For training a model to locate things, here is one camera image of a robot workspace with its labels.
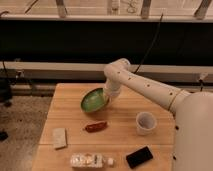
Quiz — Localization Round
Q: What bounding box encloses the red chili pepper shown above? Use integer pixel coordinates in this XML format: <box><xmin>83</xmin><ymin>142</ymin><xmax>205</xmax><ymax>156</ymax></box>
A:
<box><xmin>85</xmin><ymin>122</ymin><xmax>107</xmax><ymax>133</ymax></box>

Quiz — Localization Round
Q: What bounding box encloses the green ceramic bowl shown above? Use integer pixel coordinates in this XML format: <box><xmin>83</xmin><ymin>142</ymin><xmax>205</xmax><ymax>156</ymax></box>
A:
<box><xmin>81</xmin><ymin>88</ymin><xmax>108</xmax><ymax>113</ymax></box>

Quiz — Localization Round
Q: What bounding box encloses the clear plastic water bottle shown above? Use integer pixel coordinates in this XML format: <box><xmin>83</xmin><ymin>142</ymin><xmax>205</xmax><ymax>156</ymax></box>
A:
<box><xmin>70</xmin><ymin>153</ymin><xmax>114</xmax><ymax>168</ymax></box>

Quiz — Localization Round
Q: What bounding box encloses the black smartphone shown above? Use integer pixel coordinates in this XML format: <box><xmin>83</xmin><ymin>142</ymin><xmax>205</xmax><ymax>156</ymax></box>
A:
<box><xmin>126</xmin><ymin>147</ymin><xmax>153</xmax><ymax>169</ymax></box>

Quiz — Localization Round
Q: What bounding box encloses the white paper cup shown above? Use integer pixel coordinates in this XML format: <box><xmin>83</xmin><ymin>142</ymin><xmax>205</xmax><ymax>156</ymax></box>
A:
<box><xmin>136</xmin><ymin>112</ymin><xmax>157</xmax><ymax>136</ymax></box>

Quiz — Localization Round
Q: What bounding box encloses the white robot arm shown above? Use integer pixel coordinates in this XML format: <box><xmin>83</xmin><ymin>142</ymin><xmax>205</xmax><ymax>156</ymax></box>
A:
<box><xmin>104</xmin><ymin>58</ymin><xmax>213</xmax><ymax>171</ymax></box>

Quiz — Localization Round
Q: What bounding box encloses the white sponge block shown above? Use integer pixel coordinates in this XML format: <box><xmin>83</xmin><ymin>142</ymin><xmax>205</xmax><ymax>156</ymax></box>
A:
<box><xmin>53</xmin><ymin>128</ymin><xmax>67</xmax><ymax>149</ymax></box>

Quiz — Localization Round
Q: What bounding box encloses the black chair base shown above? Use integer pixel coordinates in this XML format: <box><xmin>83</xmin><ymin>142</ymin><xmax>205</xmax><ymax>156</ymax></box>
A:
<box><xmin>0</xmin><ymin>79</ymin><xmax>12</xmax><ymax>141</ymax></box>

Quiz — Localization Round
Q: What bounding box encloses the black hanging cable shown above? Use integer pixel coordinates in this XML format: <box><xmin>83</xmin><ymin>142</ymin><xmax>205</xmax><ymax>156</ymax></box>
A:
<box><xmin>133</xmin><ymin>13</ymin><xmax>165</xmax><ymax>75</ymax></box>

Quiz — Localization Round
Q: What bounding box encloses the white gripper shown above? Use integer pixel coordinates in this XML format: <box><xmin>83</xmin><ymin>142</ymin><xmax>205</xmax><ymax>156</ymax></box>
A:
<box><xmin>103</xmin><ymin>79</ymin><xmax>121</xmax><ymax>103</ymax></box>

